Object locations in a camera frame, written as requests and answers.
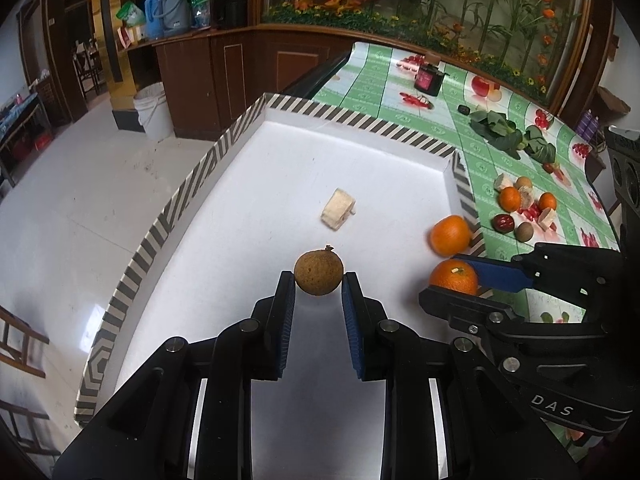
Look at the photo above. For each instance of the brown walnut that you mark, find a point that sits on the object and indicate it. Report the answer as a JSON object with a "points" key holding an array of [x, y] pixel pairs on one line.
{"points": [[528, 195]]}

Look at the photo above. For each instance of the purple bottles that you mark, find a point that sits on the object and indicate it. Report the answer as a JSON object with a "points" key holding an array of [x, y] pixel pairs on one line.
{"points": [[588, 124]]}

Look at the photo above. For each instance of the orange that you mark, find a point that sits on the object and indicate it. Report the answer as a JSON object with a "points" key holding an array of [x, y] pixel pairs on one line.
{"points": [[452, 277], [450, 235], [547, 201], [510, 199]]}

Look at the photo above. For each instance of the green patterned tablecloth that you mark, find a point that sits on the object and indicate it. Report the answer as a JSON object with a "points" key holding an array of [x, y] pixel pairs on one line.
{"points": [[380, 90]]}

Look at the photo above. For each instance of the wooden cabinet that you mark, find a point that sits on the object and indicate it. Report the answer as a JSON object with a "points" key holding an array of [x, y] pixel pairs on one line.
{"points": [[240, 70]]}

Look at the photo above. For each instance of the green and white bag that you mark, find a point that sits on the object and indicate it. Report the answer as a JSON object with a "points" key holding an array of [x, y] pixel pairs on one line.
{"points": [[131, 13]]}

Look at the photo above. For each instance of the gold pillar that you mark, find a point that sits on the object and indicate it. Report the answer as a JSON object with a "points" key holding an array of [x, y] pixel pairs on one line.
{"points": [[122, 60]]}

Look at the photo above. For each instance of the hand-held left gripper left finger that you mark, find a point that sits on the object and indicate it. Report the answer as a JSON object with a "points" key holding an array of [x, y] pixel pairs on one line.
{"points": [[285, 330]]}

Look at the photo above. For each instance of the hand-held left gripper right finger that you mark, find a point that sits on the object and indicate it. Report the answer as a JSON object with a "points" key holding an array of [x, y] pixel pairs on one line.
{"points": [[352, 330]]}

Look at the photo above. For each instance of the red box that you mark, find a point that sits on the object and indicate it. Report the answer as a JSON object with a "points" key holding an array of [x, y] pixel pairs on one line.
{"points": [[126, 36]]}

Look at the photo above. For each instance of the white plastic bucket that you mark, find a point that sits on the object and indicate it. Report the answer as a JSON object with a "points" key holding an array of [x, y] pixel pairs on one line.
{"points": [[152, 110]]}

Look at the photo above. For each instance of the brown round fruit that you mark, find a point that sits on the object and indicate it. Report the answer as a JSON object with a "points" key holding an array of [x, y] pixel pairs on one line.
{"points": [[318, 271]]}

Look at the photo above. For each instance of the black kettle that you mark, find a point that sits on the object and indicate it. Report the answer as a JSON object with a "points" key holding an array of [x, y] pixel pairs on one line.
{"points": [[234, 5]]}

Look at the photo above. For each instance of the green leafy vegetable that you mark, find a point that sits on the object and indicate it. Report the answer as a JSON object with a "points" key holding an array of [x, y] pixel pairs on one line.
{"points": [[537, 146], [492, 122]]}

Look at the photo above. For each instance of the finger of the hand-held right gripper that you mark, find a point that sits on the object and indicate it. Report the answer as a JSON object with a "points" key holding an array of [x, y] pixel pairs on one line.
{"points": [[500, 275], [460, 305]]}

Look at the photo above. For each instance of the large grey-blue thermos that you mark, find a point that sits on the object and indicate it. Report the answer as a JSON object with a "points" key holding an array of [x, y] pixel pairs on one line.
{"points": [[176, 7]]}

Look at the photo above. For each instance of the black jar pink label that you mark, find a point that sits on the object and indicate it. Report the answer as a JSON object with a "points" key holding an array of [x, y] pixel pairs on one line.
{"points": [[428, 81]]}

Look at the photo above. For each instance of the small blue thermos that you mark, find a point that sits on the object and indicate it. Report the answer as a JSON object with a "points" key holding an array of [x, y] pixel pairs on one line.
{"points": [[154, 12]]}

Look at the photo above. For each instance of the table with blue cloth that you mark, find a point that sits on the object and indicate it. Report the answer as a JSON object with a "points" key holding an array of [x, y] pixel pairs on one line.
{"points": [[20, 110]]}

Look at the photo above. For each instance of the brown kiwi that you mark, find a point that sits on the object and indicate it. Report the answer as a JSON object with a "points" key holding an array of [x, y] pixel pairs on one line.
{"points": [[524, 231]]}

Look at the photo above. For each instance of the tan round fruit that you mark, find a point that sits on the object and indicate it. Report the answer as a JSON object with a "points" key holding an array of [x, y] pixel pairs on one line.
{"points": [[523, 182]]}

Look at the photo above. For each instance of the red date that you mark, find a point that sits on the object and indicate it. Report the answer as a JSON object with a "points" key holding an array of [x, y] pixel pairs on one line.
{"points": [[503, 222]]}

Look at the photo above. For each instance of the cardboard box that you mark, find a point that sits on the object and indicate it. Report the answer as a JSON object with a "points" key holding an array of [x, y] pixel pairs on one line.
{"points": [[612, 100]]}

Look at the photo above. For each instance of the clear plastic bottle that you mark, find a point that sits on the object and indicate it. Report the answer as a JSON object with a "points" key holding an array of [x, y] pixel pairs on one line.
{"points": [[204, 10], [193, 0]]}

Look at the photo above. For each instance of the dark wooden chair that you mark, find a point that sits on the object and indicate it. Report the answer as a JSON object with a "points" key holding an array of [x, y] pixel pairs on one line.
{"points": [[87, 65]]}

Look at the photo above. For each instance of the white tray striped rim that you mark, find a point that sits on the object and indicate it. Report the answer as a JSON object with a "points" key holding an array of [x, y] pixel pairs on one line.
{"points": [[250, 210]]}

